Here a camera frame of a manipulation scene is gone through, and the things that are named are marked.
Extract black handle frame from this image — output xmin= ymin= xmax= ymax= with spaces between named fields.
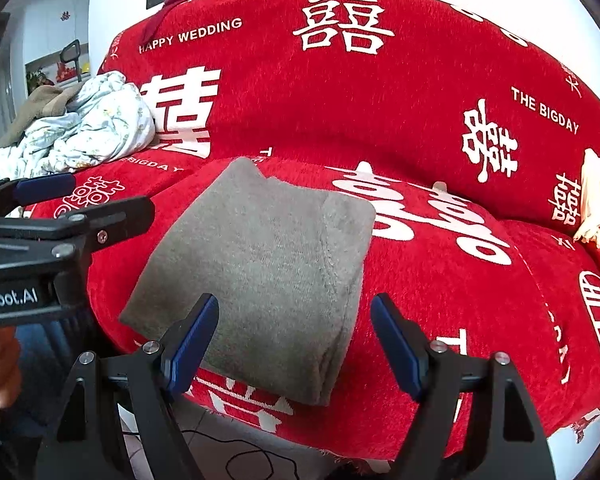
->
xmin=60 ymin=40 xmax=88 ymax=83

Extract person's dark blue trousers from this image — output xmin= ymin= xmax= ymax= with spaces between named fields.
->
xmin=10 ymin=317 xmax=111 ymax=426

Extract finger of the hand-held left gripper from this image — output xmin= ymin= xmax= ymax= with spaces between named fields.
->
xmin=0 ymin=196 xmax=156 ymax=271
xmin=0 ymin=172 xmax=77 ymax=217

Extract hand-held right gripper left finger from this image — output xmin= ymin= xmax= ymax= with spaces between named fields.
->
xmin=36 ymin=292 xmax=220 ymax=480

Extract black cable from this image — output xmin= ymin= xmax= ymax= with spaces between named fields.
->
xmin=120 ymin=425 xmax=301 ymax=480

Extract red printed sofa cover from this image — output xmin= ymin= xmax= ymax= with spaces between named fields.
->
xmin=22 ymin=0 xmax=600 ymax=463

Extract light blue floral cloth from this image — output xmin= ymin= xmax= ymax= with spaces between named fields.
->
xmin=0 ymin=71 xmax=157 ymax=186

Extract person's left hand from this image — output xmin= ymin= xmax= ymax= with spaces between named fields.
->
xmin=0 ymin=327 xmax=25 ymax=411

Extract grey knit sweater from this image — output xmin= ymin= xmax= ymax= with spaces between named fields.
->
xmin=119 ymin=156 xmax=377 ymax=407

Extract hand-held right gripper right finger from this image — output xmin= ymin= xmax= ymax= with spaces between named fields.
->
xmin=370 ymin=292 xmax=557 ymax=480

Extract brown cloth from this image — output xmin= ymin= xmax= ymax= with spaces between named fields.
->
xmin=0 ymin=84 xmax=83 ymax=151

